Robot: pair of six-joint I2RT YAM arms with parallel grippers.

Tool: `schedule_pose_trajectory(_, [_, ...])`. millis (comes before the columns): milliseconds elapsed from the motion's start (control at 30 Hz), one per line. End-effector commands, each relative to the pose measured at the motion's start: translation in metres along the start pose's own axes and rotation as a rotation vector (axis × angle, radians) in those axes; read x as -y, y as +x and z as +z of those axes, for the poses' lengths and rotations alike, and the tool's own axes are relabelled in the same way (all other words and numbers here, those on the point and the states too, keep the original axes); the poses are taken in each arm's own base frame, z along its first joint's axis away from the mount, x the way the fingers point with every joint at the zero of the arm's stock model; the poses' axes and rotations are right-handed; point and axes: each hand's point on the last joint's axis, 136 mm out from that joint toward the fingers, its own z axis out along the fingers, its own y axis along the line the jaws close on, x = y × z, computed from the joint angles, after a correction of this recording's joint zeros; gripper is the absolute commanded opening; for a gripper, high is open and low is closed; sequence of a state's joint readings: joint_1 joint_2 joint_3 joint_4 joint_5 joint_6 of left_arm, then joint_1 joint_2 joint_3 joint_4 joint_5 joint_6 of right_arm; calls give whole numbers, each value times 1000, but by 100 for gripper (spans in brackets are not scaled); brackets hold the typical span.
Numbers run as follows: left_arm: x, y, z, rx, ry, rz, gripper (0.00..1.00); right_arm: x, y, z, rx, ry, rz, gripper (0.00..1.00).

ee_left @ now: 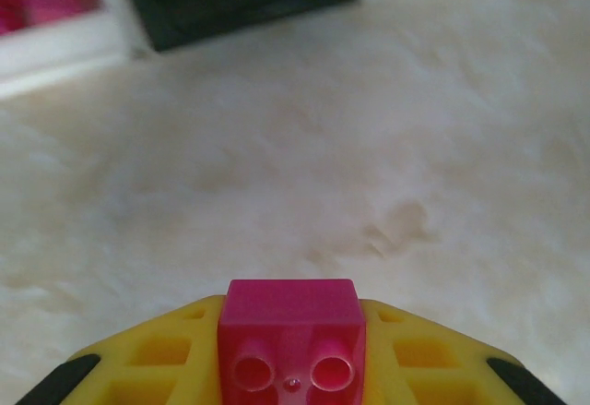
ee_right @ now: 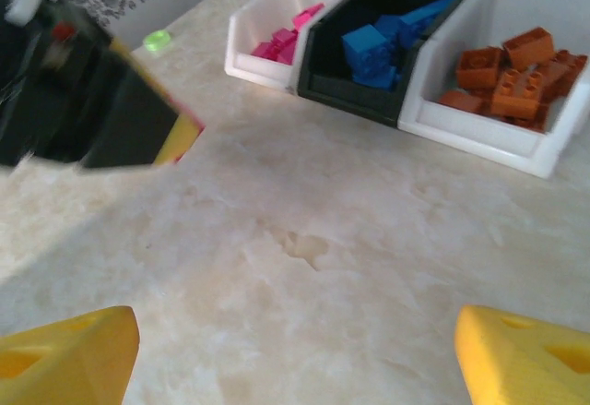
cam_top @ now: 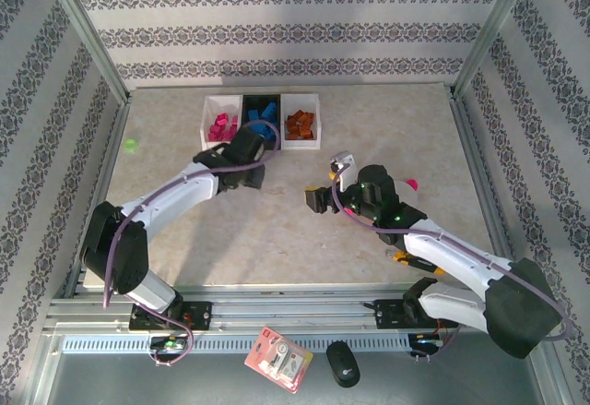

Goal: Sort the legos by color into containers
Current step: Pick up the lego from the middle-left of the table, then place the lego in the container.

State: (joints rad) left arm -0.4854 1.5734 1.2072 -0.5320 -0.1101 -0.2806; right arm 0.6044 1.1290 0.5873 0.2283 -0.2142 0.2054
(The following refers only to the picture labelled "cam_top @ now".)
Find white plastic bin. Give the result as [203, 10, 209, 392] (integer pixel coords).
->
[278, 93, 322, 151]
[198, 94, 244, 151]

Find slotted metal cable duct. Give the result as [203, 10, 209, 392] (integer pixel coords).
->
[62, 333, 414, 355]

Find black plastic bin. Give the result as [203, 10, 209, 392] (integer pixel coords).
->
[239, 94, 283, 152]

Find pink blister package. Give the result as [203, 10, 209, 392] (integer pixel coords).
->
[242, 326, 314, 395]

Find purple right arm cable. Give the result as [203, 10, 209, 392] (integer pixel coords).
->
[331, 164, 575, 364]

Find aluminium frame post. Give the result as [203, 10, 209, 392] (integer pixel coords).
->
[449, 0, 543, 101]
[39, 0, 133, 104]

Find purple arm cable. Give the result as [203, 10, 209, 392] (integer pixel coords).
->
[103, 119, 282, 368]
[331, 164, 575, 364]

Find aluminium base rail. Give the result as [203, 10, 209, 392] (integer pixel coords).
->
[43, 284, 543, 332]

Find aluminium side frame bar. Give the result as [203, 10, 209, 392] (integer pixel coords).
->
[446, 90, 543, 300]
[59, 98, 135, 300]

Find black computer mouse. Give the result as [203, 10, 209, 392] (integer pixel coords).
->
[325, 339, 361, 388]

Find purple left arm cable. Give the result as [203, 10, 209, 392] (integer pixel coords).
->
[103, 119, 282, 368]

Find yellow black hand tool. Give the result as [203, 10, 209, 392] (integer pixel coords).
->
[385, 248, 446, 278]

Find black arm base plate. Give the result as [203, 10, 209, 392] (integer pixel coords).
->
[128, 301, 214, 332]
[372, 298, 462, 331]

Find small circuit board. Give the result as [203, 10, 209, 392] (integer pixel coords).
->
[149, 336, 189, 351]
[408, 333, 446, 349]

